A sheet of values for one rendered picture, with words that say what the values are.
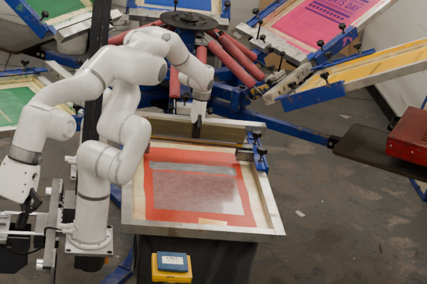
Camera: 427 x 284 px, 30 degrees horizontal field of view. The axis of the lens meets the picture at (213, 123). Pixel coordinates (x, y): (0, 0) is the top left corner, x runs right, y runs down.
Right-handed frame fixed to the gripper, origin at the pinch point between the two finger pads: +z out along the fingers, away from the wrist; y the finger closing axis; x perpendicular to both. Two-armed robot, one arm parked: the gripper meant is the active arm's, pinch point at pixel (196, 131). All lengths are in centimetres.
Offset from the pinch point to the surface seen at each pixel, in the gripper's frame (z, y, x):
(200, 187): 13.9, 21.8, 2.1
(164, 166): 13.4, 7.4, -11.7
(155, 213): 14.4, 44.7, -16.3
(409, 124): -2, -25, 101
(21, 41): 14, -130, -85
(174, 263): 13, 78, -11
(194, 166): 13.3, 5.8, 0.7
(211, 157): 13.6, -4.9, 9.2
